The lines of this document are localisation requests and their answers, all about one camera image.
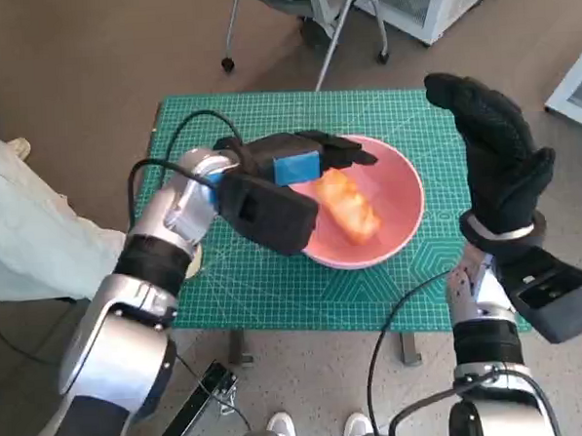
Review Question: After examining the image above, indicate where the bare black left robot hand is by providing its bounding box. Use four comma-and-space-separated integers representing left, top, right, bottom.
237, 125, 381, 188

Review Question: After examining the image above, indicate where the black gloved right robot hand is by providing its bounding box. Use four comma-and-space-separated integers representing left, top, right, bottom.
423, 65, 562, 241

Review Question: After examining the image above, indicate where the long toasted toy bread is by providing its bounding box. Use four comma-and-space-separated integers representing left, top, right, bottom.
316, 168, 384, 249

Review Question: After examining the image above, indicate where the pink bowl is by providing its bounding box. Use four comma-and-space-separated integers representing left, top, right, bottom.
295, 130, 430, 273

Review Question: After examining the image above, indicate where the round toy bread bun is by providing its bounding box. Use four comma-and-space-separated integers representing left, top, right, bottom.
187, 241, 207, 278

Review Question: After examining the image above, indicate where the white floor appliance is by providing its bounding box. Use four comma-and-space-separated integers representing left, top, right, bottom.
540, 41, 582, 138

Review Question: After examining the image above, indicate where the green cutting mat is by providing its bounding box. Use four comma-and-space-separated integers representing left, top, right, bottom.
147, 77, 532, 351

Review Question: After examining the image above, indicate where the grey office chair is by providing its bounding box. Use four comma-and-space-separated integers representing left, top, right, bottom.
217, 0, 393, 97

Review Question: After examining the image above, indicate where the white mesh-front cabinet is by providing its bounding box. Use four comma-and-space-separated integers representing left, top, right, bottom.
357, 0, 517, 50

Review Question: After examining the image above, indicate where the grey table leg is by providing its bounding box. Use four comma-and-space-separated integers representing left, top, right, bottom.
399, 331, 424, 368
226, 327, 254, 368

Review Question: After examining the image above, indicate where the black metal bar with clamp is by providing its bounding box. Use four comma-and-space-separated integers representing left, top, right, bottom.
139, 360, 243, 436

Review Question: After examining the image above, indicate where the white shoe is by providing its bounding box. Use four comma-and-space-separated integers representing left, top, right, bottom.
265, 412, 297, 436
342, 411, 373, 436

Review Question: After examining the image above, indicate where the person in light clothes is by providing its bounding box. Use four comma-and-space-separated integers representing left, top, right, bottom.
0, 79, 134, 305

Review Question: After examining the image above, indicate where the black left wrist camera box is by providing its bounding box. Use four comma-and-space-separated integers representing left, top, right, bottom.
216, 170, 322, 260

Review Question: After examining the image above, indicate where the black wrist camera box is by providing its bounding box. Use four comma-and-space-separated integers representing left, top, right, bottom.
216, 170, 322, 260
491, 244, 582, 348

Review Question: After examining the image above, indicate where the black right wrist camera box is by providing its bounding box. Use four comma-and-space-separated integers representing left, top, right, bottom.
491, 244, 582, 348

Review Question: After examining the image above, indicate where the long black robot cable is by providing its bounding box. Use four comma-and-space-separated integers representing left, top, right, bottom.
361, 267, 459, 436

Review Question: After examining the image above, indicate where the black right arm cable loop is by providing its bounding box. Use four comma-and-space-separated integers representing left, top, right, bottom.
386, 365, 561, 436

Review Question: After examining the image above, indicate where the thin black floor cable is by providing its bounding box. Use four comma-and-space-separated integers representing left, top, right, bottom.
0, 317, 63, 367

